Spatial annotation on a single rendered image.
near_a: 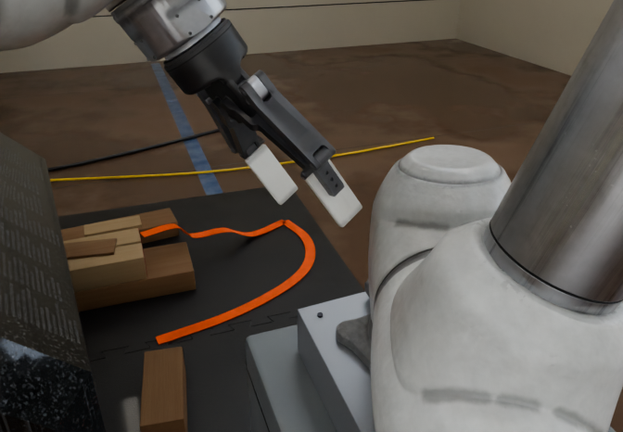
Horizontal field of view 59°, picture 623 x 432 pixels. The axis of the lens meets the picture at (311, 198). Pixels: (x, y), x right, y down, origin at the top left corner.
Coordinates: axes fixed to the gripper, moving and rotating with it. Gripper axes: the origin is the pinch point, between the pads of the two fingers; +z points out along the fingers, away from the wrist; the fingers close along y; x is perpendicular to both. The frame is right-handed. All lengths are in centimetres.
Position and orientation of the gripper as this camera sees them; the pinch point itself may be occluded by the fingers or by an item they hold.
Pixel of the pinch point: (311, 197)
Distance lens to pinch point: 59.2
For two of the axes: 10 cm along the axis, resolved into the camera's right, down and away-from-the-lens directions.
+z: 5.4, 7.2, 4.3
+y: 4.9, 1.5, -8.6
